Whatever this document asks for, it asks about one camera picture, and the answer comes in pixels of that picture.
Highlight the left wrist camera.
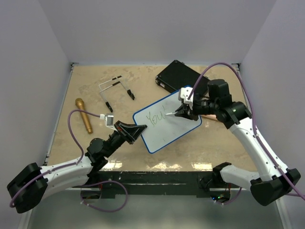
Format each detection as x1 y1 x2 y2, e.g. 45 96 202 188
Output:
104 114 114 128

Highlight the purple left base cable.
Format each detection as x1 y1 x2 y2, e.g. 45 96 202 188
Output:
80 178 129 212

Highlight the black hard case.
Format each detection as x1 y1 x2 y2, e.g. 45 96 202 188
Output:
155 60 200 94

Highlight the blue framed whiteboard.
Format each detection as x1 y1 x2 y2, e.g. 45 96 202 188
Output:
132 91 202 154

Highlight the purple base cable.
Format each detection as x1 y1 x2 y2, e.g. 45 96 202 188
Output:
213 186 243 206
80 178 129 212

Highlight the gold microphone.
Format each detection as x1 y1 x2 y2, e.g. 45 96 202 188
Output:
75 98 93 134

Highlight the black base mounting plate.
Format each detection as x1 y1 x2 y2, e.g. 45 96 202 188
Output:
71 170 241 200

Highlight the pink microphone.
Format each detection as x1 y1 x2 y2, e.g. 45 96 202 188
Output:
202 114 217 121

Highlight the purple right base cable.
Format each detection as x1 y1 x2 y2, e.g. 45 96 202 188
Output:
213 186 243 206

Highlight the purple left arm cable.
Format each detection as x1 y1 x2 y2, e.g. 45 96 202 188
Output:
9 109 105 208

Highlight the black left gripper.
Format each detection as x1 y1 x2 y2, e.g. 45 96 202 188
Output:
103 120 147 158

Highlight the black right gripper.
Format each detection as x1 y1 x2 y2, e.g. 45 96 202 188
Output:
175 96 219 121

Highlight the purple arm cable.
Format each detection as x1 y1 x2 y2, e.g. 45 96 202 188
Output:
188 62 305 200
9 109 105 208

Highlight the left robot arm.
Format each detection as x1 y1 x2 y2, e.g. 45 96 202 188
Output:
7 121 147 213

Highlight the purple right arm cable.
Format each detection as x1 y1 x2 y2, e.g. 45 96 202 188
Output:
188 62 305 200

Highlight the wire whiteboard stand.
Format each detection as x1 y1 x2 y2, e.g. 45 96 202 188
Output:
98 75 135 112

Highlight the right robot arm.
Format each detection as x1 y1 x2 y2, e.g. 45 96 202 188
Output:
174 79 301 206

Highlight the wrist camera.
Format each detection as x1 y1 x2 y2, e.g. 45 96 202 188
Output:
178 87 193 105
104 114 114 128

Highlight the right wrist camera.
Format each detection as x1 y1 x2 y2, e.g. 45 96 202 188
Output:
178 87 193 105

